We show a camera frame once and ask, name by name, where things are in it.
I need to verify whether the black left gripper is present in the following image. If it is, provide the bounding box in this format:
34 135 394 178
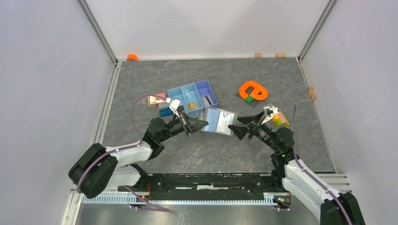
158 109 208 142

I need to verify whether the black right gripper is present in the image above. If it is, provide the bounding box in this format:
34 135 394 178
228 111 279 152

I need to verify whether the gold card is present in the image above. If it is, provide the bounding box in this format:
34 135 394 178
187 102 198 111

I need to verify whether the white card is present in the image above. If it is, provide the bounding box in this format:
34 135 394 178
216 111 235 135

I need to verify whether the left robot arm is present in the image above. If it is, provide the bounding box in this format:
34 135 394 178
68 112 208 199

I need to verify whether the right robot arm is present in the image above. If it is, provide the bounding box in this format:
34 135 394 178
228 111 365 225

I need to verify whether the pink card box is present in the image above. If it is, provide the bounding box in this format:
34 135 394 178
148 92 167 106

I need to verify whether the light blue middle drawer box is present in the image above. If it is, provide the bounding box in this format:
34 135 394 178
182 83 204 118

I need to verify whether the light blue drawer box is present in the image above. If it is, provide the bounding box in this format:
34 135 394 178
182 83 204 118
168 87 189 115

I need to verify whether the blue building block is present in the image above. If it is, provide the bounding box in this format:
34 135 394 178
159 108 174 117

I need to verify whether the green block on black plate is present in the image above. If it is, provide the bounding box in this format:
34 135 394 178
236 93 260 108

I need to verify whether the clear plastic block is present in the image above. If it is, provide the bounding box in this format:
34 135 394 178
158 102 169 110

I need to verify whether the purple plastic drawer box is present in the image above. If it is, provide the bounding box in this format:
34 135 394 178
194 80 219 108

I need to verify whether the light blue left drawer box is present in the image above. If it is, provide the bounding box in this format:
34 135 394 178
168 87 189 115

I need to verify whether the colourful building block stack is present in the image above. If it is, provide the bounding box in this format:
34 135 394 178
272 111 290 127

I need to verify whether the wooden arch piece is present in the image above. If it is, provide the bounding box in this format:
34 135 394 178
308 87 317 101

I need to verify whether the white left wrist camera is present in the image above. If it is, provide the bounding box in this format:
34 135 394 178
165 97 180 118

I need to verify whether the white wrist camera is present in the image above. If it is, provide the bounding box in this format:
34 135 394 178
261 106 279 124
165 97 180 118

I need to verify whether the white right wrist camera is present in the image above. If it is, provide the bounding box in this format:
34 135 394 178
261 106 279 124

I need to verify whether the orange plastic ring toy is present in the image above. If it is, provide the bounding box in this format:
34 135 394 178
238 81 268 101

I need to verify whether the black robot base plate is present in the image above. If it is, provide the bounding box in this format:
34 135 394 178
117 164 289 201

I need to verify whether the orange cap at wall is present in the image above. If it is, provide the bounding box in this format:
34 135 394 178
126 54 138 61

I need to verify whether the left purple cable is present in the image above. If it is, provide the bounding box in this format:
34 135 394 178
76 94 172 213

